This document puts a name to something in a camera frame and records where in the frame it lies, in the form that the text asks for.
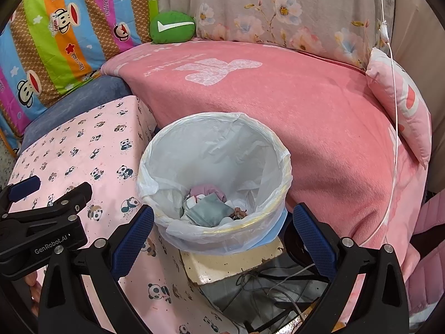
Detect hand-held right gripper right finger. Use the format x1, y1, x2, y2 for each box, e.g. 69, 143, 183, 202
293, 203, 411, 334

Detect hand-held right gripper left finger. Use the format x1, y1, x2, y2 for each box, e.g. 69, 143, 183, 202
36, 205, 154, 334

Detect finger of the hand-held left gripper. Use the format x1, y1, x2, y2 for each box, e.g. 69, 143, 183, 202
0, 176, 42, 213
3, 182, 94, 239

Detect pale blue cloth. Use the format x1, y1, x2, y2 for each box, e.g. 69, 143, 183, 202
184, 195, 234, 225

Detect bin with white plastic bag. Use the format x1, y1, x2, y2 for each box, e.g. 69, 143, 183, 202
137, 111, 293, 256

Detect person's left hand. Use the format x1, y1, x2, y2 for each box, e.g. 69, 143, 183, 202
25, 269, 46, 303

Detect pink panda print tablecloth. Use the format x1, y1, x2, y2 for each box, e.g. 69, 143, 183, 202
7, 95, 240, 334

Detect pink quilted chair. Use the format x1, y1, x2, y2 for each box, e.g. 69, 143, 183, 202
409, 191, 445, 325

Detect blue-grey sofa cushion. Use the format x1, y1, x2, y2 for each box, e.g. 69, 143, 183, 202
17, 77, 134, 152

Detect pink blanket with white print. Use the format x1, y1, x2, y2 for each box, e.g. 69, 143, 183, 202
101, 38, 432, 326

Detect colourful monkey striped pillow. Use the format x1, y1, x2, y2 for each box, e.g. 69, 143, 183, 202
0, 0, 156, 155

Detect pink pillow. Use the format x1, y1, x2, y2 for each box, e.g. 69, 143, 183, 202
366, 48, 432, 170

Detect green round cushion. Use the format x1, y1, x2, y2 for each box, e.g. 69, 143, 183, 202
149, 11, 196, 45

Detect grey floral blanket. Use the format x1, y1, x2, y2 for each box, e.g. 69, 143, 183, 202
153, 0, 395, 72

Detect tangle of floor cables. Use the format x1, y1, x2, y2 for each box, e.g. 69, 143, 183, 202
234, 262, 332, 333

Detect white cable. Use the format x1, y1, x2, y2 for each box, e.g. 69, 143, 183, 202
362, 0, 400, 247

